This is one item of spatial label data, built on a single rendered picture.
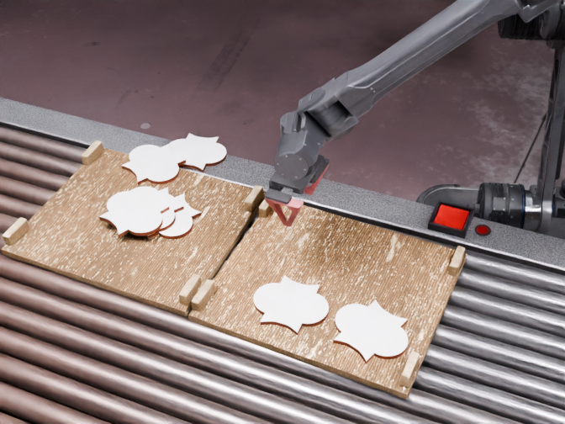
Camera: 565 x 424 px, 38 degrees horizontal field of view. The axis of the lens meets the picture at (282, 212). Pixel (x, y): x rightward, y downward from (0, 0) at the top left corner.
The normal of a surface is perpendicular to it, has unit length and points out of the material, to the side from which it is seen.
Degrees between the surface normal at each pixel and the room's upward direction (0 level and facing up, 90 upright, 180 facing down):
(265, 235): 0
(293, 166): 89
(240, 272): 0
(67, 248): 0
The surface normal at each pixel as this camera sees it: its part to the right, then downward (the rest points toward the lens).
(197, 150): -0.03, -0.73
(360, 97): -0.07, 0.64
